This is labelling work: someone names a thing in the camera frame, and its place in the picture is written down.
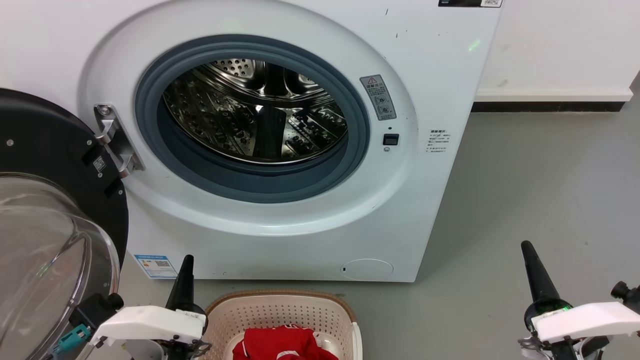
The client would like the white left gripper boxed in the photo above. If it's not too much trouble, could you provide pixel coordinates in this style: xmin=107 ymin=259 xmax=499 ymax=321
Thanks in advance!
xmin=90 ymin=254 xmax=207 ymax=346

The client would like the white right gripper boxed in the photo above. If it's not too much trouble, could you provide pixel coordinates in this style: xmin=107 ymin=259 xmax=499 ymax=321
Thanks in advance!
xmin=521 ymin=240 xmax=640 ymax=346

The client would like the red garment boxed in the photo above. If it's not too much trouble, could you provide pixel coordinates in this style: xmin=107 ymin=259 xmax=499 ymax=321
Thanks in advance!
xmin=232 ymin=324 xmax=340 ymax=360

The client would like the beige perforated laundry basket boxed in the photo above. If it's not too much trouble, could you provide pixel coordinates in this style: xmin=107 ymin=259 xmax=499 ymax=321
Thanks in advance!
xmin=201 ymin=290 xmax=363 ymax=360

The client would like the silver metal door hinge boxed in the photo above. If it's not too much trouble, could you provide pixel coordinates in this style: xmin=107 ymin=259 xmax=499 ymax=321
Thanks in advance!
xmin=94 ymin=104 xmax=146 ymax=178

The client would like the steel washer drum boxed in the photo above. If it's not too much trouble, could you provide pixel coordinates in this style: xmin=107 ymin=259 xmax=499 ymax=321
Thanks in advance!
xmin=162 ymin=58 xmax=348 ymax=165

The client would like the washing machine door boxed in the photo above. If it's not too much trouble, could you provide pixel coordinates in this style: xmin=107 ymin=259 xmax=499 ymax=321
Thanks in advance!
xmin=0 ymin=88 xmax=130 ymax=360

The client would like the blue energy label sticker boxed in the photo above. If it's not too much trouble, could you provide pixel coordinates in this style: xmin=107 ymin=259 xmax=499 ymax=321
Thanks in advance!
xmin=133 ymin=254 xmax=178 ymax=279

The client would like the white front-load washing machine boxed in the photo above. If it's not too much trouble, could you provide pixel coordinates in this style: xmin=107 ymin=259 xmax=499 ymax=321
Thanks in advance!
xmin=0 ymin=0 xmax=503 ymax=283

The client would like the round white filter cover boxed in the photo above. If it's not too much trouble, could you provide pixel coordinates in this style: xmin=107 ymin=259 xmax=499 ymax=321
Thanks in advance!
xmin=340 ymin=258 xmax=394 ymax=281

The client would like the grey warning sticker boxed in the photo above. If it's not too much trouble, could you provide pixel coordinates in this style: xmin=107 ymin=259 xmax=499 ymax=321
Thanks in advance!
xmin=359 ymin=74 xmax=397 ymax=121

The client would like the teal cable connector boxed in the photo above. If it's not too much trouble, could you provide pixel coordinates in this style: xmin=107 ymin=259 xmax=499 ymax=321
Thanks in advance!
xmin=52 ymin=324 xmax=92 ymax=356

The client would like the black wall skirting strip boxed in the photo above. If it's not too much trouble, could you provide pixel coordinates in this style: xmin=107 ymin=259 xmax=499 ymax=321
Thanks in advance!
xmin=471 ymin=101 xmax=627 ymax=113

